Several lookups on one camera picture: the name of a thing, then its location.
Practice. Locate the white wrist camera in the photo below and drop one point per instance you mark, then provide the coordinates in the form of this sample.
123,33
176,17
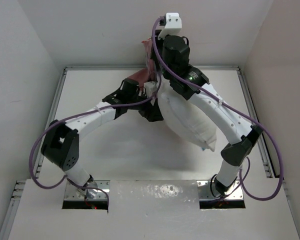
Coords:
172,25
150,88

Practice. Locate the red patterned pillowcase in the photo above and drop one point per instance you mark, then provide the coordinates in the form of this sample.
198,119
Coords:
146,74

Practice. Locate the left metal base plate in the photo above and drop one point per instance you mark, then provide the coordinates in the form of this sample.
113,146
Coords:
98,191

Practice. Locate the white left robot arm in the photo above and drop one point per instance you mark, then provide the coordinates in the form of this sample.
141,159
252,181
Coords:
61,144

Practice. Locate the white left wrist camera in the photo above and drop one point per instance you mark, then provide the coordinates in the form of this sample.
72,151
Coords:
150,88

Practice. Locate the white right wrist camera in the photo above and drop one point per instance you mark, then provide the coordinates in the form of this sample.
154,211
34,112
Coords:
172,25

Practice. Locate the white pillow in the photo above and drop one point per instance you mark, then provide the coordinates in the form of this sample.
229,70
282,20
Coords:
185,119

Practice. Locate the aluminium table frame rail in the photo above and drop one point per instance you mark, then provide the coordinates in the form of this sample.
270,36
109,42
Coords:
261,144

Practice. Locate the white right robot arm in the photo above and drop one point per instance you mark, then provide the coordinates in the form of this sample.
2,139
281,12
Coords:
241,135

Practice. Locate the metal base plate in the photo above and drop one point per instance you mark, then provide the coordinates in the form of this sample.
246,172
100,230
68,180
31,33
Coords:
207,191
98,191

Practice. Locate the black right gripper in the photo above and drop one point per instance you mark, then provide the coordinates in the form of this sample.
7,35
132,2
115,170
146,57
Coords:
153,54

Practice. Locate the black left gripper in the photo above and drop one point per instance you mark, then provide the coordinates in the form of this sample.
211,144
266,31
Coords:
150,111

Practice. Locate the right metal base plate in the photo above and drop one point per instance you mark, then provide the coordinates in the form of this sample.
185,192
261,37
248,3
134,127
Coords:
207,191

